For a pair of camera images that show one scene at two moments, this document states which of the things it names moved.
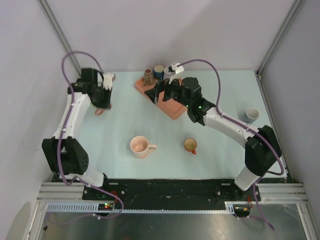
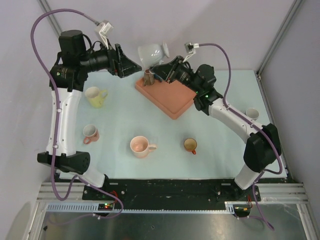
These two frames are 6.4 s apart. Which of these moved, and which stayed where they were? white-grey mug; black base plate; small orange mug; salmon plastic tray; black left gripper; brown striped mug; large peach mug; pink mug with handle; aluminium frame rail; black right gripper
Moved: white-grey mug; black right gripper; pink mug with handle; black left gripper
Stayed: large peach mug; salmon plastic tray; black base plate; brown striped mug; aluminium frame rail; small orange mug
